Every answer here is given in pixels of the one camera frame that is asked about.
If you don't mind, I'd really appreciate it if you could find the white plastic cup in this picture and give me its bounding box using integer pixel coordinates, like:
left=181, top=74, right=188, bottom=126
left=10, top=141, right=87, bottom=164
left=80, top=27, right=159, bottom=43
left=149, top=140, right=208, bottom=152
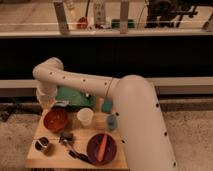
left=77, top=108, right=94, bottom=126

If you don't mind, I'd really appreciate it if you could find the wooden post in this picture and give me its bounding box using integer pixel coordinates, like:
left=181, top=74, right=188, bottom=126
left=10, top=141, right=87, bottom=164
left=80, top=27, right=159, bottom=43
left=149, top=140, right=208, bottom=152
left=120, top=0, right=129, bottom=34
left=53, top=0, right=69, bottom=35

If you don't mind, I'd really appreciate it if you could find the right wooden post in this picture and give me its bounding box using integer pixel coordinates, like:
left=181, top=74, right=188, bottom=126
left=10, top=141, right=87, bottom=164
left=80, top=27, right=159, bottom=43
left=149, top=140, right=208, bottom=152
left=120, top=0, right=129, bottom=34

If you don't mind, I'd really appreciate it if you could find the wooden table board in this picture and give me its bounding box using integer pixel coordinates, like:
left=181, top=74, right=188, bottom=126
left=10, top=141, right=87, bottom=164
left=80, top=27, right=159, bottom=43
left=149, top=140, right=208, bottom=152
left=26, top=114, right=130, bottom=171

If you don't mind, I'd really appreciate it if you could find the red object on shelf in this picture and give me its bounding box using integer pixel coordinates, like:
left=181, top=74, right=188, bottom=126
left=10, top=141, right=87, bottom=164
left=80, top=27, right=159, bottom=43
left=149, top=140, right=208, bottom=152
left=77, top=17, right=88, bottom=29

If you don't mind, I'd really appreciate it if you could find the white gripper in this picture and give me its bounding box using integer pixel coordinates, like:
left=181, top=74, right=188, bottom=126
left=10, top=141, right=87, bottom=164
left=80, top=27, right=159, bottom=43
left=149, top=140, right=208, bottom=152
left=36, top=86, right=57, bottom=109

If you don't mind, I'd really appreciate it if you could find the blue small cup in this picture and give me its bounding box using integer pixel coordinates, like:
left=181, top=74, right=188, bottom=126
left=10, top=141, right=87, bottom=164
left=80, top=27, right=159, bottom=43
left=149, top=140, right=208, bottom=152
left=106, top=114, right=117, bottom=130

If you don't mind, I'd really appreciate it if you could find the black handled utensil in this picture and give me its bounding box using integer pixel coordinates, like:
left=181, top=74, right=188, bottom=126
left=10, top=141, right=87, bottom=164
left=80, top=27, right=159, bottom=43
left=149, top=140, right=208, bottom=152
left=69, top=150, right=91, bottom=164

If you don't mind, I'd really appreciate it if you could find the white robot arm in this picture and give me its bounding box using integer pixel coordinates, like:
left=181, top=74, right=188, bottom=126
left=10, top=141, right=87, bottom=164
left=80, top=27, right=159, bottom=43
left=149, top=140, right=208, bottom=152
left=33, top=57, right=178, bottom=171

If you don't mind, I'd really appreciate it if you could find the left wooden post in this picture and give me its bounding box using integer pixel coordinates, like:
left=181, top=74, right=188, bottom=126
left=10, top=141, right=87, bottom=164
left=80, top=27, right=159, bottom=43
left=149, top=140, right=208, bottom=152
left=53, top=0, right=69, bottom=35

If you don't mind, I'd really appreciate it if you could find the black clip tool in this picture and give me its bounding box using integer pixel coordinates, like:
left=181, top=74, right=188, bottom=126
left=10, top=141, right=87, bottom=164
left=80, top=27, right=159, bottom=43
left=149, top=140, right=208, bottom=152
left=59, top=132, right=74, bottom=143

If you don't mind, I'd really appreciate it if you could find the black machine on shelf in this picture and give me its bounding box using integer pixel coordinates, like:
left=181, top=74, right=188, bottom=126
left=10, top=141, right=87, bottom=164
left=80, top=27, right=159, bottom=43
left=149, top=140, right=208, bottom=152
left=146, top=0, right=197, bottom=28

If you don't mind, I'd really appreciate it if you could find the green towel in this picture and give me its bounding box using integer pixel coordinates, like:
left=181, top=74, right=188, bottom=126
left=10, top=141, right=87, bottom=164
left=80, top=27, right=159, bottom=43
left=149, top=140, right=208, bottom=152
left=56, top=86, right=96, bottom=111

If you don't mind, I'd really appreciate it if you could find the purple plate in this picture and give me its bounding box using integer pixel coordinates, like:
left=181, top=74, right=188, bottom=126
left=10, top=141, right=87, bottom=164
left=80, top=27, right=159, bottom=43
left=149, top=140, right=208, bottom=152
left=87, top=133, right=117, bottom=165

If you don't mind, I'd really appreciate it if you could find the white labelled box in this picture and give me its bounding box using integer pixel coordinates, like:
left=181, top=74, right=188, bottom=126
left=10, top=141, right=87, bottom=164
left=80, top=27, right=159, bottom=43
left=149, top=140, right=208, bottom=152
left=93, top=0, right=106, bottom=25

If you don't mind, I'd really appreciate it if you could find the green box on shelf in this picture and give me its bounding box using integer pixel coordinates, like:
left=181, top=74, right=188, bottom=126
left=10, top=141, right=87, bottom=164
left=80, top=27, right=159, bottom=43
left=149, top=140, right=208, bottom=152
left=111, top=19, right=135, bottom=29

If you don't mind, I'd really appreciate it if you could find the teal small object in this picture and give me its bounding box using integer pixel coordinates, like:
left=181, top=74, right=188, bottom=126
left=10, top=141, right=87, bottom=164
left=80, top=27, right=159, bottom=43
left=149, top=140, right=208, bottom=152
left=101, top=99, right=113, bottom=113

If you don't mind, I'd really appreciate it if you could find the red bowl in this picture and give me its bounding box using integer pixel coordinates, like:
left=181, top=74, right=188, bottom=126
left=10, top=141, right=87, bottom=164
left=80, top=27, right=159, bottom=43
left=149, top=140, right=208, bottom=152
left=43, top=108, right=68, bottom=133

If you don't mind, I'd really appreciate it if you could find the orange carrot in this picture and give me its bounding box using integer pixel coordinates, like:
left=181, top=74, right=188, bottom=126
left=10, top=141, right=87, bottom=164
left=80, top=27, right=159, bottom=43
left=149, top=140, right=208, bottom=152
left=97, top=133, right=108, bottom=162

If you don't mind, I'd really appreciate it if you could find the metal cup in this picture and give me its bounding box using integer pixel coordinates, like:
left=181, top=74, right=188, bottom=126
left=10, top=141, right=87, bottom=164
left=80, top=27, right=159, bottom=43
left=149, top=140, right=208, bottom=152
left=35, top=137, right=51, bottom=153

